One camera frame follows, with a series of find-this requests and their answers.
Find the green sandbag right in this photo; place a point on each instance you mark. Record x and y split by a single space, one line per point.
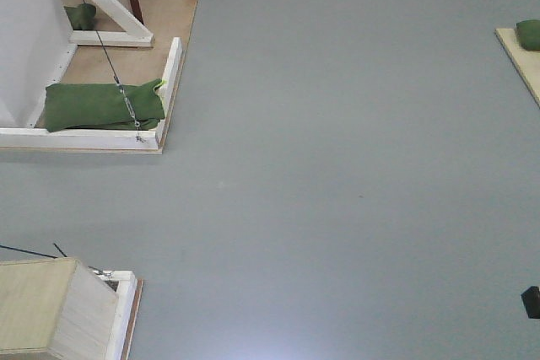
528 34

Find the light plywood box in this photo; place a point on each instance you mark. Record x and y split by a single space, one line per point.
54 309

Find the white rail lower left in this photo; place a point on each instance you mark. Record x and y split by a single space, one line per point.
121 330

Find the plywood base board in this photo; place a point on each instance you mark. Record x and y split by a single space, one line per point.
166 19

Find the white wall panel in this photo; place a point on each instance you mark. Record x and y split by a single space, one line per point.
34 36

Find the metal turnbuckle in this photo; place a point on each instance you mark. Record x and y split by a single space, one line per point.
130 109

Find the small green sandbag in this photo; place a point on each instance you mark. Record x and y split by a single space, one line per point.
81 17

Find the white diagonal brace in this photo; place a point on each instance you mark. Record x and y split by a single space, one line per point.
133 34

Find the black robot corner part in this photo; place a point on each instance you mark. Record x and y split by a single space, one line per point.
531 301

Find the plywood board right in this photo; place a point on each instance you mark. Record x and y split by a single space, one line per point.
525 62

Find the white front rail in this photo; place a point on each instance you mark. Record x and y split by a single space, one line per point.
78 139

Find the large green sandbag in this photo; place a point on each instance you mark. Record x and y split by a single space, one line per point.
101 106

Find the white edge rail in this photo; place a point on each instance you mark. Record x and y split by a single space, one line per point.
168 89

